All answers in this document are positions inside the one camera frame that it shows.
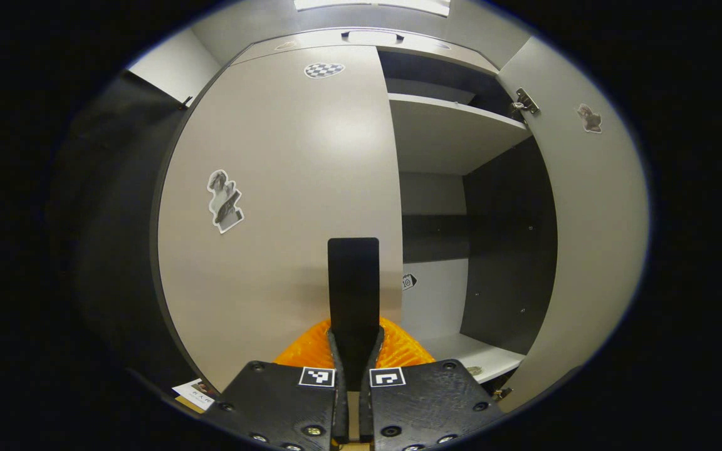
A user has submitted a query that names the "cabinet door with checkered sticker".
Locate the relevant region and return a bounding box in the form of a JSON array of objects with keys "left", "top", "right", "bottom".
[{"left": 157, "top": 45, "right": 404, "bottom": 392}]

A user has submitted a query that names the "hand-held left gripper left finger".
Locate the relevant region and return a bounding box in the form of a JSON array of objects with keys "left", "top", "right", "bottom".
[{"left": 201, "top": 318, "right": 348, "bottom": 451}]

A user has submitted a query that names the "black backdrop cloth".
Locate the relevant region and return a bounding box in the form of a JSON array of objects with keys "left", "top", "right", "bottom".
[{"left": 48, "top": 69, "right": 211, "bottom": 389}]

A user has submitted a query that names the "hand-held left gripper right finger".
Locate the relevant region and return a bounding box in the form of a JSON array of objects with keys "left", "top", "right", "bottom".
[{"left": 359, "top": 316, "right": 506, "bottom": 451}]

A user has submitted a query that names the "white printed card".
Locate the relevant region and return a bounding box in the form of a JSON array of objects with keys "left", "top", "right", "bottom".
[{"left": 172, "top": 378, "right": 219, "bottom": 412}]

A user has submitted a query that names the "beige double-door shoe cabinet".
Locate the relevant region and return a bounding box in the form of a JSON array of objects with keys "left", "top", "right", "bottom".
[{"left": 226, "top": 28, "right": 559, "bottom": 386}]

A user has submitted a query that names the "cabinet door with grey stickers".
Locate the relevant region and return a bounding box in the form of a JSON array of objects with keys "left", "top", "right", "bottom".
[{"left": 496, "top": 36, "right": 650, "bottom": 414}]

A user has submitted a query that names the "long ceiling light panel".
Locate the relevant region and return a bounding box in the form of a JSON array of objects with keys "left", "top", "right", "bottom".
[{"left": 294, "top": 0, "right": 451, "bottom": 17}]

